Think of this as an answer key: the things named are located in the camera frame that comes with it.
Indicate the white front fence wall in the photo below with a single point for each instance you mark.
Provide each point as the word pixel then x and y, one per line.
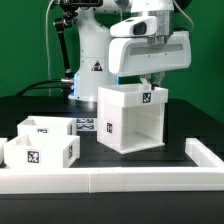
pixel 98 180

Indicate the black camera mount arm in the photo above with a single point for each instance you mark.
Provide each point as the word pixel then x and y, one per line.
pixel 70 8

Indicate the white right fence wall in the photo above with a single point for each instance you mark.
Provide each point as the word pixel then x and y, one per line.
pixel 201 155

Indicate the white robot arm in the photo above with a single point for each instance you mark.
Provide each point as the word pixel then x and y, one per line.
pixel 94 34

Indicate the white front drawer box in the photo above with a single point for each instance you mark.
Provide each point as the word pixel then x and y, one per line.
pixel 42 151

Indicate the marker tag sheet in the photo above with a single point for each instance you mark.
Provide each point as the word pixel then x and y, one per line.
pixel 86 124

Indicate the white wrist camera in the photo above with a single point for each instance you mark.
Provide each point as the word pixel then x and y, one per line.
pixel 135 27

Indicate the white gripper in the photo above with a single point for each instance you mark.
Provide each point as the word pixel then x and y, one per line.
pixel 137 56

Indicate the white left fence wall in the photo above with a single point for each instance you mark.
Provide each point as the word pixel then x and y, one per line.
pixel 2 143

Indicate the white drawer box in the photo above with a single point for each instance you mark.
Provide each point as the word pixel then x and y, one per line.
pixel 47 125
pixel 42 151

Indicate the white fence wall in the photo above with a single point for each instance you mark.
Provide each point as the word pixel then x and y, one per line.
pixel 201 155
pixel 98 180
pixel 2 143

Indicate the white drawer cabinet frame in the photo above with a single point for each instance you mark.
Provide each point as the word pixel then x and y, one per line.
pixel 131 117

